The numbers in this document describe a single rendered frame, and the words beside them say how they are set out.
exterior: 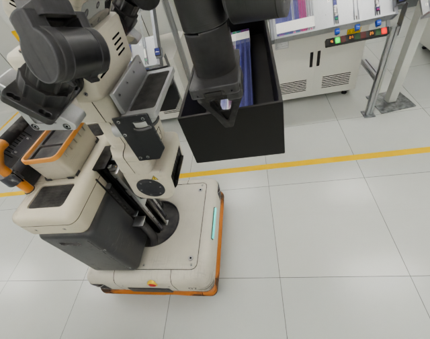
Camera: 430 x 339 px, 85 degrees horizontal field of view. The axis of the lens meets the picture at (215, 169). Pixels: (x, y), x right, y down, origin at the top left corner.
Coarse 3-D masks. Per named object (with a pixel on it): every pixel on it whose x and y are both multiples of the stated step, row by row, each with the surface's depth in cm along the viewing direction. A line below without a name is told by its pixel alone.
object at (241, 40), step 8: (232, 32) 77; (240, 32) 76; (248, 32) 74; (232, 40) 73; (240, 40) 72; (248, 40) 70; (240, 48) 68; (248, 48) 66; (248, 56) 63; (240, 64) 61; (248, 64) 60; (248, 72) 57; (248, 80) 55; (248, 88) 53; (248, 96) 51; (224, 104) 51; (240, 104) 49; (248, 104) 49
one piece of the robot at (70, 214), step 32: (96, 128) 106; (0, 160) 76; (96, 160) 91; (32, 192) 85; (64, 192) 82; (96, 192) 88; (32, 224) 79; (64, 224) 78; (96, 224) 87; (128, 224) 106; (160, 224) 124; (96, 256) 99; (128, 256) 104
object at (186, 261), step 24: (192, 192) 138; (216, 192) 138; (168, 216) 132; (192, 216) 127; (216, 216) 132; (168, 240) 121; (192, 240) 118; (216, 240) 127; (144, 264) 115; (168, 264) 112; (192, 264) 110; (216, 264) 124; (120, 288) 121; (144, 288) 117; (168, 288) 114; (192, 288) 111; (216, 288) 117
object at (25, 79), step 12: (24, 72) 41; (12, 84) 42; (24, 84) 40; (36, 84) 41; (48, 84) 41; (60, 84) 41; (0, 96) 40; (12, 96) 42; (24, 96) 42; (36, 96) 42; (48, 96) 42; (60, 96) 43; (72, 96) 49; (24, 108) 41; (36, 108) 43; (48, 108) 44; (60, 108) 46; (48, 120) 43
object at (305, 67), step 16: (352, 32) 169; (288, 48) 179; (304, 48) 179; (320, 48) 178; (336, 48) 178; (352, 48) 177; (288, 64) 188; (304, 64) 187; (320, 64) 187; (336, 64) 186; (352, 64) 185; (288, 80) 198; (304, 80) 198; (320, 80) 197; (336, 80) 196; (352, 80) 195; (288, 96) 210; (304, 96) 209
